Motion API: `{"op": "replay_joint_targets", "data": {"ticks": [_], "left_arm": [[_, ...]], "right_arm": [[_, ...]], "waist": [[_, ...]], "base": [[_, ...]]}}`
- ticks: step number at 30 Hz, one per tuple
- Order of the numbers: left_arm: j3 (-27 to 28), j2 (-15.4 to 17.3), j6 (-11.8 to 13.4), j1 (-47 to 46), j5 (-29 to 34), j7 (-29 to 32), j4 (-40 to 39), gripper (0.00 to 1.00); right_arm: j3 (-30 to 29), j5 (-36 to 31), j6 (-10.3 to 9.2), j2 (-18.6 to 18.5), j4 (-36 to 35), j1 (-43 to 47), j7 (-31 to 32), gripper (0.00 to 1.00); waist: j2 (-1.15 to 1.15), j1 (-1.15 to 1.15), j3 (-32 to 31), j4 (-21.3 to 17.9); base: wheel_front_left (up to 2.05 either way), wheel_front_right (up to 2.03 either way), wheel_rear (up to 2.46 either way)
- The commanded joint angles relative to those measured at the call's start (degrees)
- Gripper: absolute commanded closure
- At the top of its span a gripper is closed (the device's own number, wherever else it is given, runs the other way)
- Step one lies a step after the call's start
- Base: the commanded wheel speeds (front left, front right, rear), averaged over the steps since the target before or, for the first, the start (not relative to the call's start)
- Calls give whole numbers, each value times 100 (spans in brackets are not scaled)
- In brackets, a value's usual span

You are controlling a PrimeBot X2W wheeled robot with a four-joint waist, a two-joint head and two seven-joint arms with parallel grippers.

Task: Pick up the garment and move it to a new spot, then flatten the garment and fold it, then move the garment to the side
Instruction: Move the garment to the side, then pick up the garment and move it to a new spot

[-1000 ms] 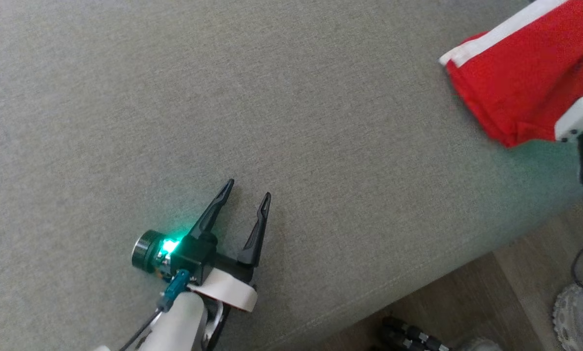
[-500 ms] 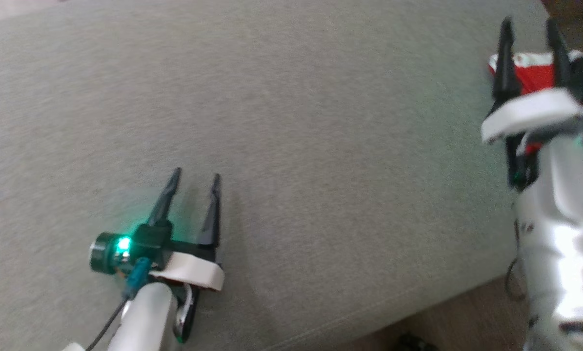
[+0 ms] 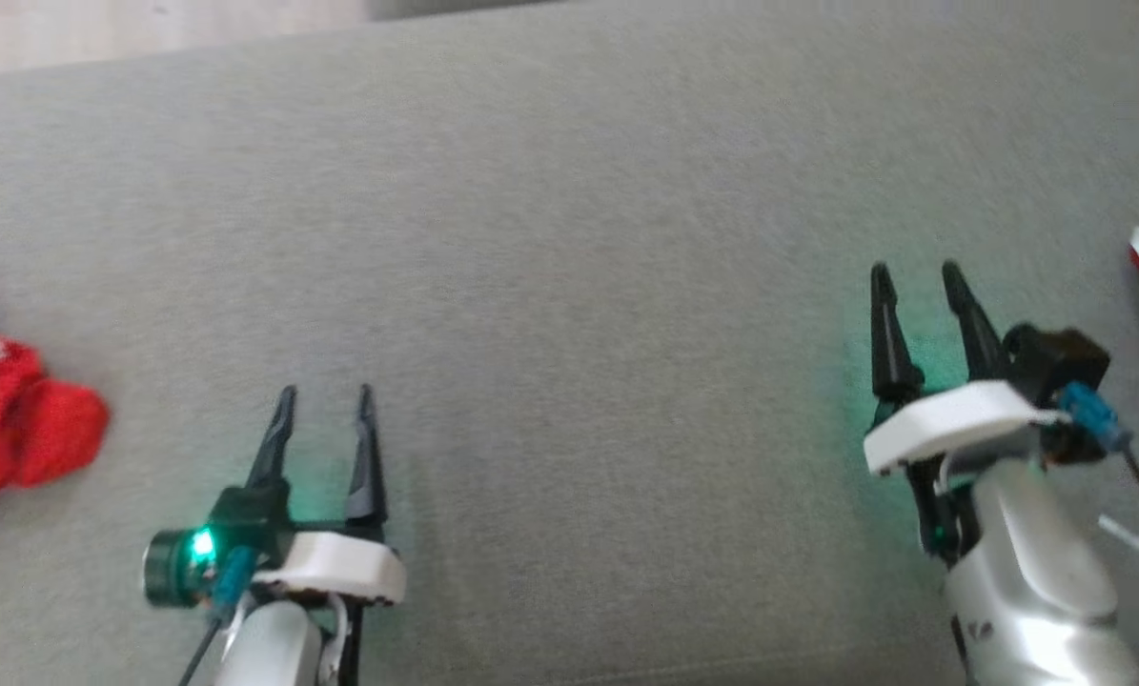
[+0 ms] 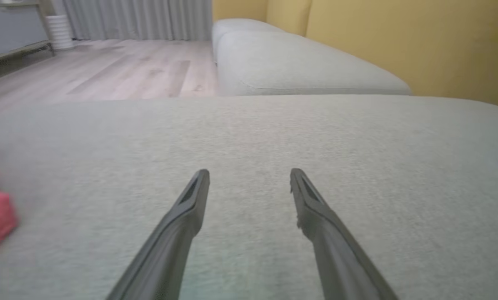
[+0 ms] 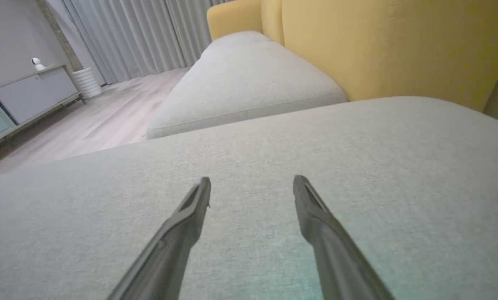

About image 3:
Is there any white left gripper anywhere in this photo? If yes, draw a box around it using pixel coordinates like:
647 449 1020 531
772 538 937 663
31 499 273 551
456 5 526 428
244 383 408 608

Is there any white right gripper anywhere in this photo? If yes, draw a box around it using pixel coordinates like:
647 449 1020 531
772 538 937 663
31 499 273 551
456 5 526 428
863 259 1071 477

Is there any grey chaise seat cushion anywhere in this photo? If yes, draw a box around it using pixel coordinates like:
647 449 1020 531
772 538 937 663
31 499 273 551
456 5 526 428
0 0 1139 686

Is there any blue cable connector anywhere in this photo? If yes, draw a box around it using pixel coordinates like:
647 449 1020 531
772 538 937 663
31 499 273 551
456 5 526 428
1056 382 1133 453
211 545 258 612

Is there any white cable tie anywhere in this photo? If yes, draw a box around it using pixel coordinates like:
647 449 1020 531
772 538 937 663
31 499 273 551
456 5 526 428
1097 514 1139 556

